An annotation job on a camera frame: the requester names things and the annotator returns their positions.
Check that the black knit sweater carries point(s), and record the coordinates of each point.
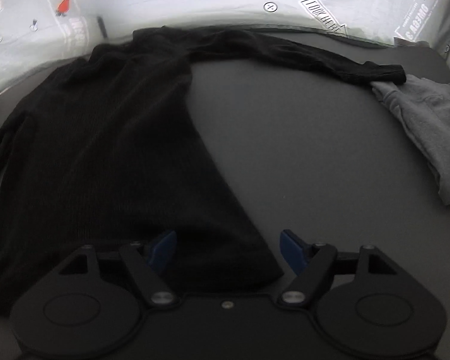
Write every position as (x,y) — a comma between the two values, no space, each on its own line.
(97,138)

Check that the black marker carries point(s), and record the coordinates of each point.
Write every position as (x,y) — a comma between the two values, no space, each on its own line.
(102,27)

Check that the white printed sheet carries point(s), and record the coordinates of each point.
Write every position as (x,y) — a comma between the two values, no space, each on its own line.
(172,0)

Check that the grey garment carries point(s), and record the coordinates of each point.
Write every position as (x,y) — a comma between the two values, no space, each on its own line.
(427,120)

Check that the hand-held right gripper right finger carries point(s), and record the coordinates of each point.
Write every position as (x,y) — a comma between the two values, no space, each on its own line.
(290,249)

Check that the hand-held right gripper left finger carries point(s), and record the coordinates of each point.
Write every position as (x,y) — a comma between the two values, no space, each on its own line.
(164,249)

